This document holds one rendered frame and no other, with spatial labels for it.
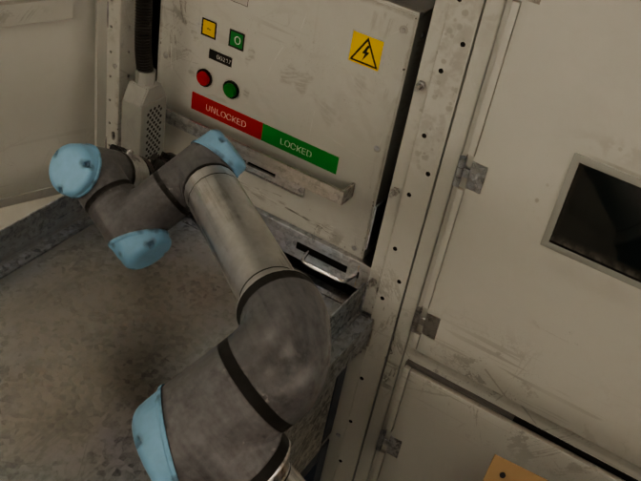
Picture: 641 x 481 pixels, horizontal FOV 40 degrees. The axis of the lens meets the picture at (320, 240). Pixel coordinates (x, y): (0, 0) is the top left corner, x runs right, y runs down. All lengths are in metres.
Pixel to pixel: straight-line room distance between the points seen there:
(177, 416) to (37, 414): 0.50
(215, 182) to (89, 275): 0.53
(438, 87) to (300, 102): 0.29
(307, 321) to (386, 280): 0.63
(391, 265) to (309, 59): 0.37
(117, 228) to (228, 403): 0.41
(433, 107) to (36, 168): 0.83
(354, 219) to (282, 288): 0.64
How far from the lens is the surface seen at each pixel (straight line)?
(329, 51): 1.46
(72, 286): 1.59
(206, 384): 0.90
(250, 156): 1.58
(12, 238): 1.64
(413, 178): 1.41
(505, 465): 1.28
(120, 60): 1.71
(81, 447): 1.34
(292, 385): 0.89
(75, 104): 1.78
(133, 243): 1.21
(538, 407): 1.52
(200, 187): 1.14
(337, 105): 1.49
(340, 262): 1.61
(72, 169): 1.25
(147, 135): 1.65
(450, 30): 1.31
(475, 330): 1.48
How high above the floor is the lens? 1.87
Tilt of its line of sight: 36 degrees down
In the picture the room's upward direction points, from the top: 11 degrees clockwise
